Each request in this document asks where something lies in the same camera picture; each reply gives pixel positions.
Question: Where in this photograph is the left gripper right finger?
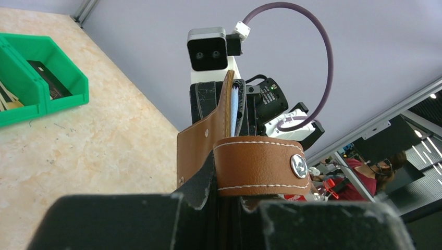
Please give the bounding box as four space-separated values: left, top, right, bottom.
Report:
240 196 414 249

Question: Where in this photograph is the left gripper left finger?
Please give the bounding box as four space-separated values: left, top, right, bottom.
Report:
26 150 217 250

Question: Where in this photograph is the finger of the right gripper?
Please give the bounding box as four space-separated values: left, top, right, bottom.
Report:
233 79 257 136
189 81 223 123

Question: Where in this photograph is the brown leather card holder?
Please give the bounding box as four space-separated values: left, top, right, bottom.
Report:
177 70 312 197

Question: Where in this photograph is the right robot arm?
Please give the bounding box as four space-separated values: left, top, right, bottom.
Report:
190 74 325 149

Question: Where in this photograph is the gold card in green bin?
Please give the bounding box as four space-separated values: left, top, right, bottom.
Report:
1 82 24 111

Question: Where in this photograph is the cola bottle red label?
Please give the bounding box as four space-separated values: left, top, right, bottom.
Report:
279 179 339 202

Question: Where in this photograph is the person in red shirt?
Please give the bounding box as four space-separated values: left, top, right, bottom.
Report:
338 151 408 202

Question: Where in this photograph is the right green plastic bin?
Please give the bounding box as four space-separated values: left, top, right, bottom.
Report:
1 33 89 114

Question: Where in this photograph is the green plastic bin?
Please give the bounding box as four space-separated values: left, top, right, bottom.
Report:
1 33 89 114
1 37 46 127

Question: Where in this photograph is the middle green plastic bin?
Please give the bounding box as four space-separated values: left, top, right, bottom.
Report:
1 37 46 127

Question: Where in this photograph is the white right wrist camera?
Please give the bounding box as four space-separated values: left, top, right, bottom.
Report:
187 27 242 84

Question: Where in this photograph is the right aluminium corner post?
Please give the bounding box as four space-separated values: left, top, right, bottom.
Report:
70 0 99 28

